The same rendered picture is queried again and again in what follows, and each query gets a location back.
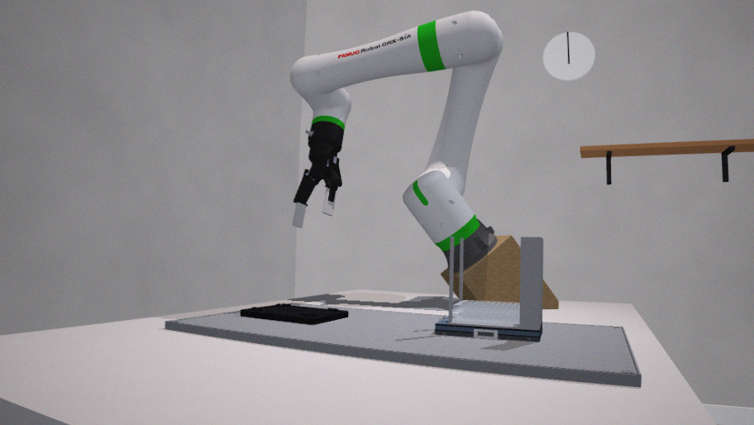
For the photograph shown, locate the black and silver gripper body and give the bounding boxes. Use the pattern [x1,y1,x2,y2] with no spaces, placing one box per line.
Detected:
[308,142,337,182]

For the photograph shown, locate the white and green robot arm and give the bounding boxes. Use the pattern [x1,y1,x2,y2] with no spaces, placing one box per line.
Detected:
[290,11,503,273]

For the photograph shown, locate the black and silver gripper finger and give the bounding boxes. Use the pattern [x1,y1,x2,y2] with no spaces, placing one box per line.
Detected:
[293,166,320,228]
[316,155,342,216]

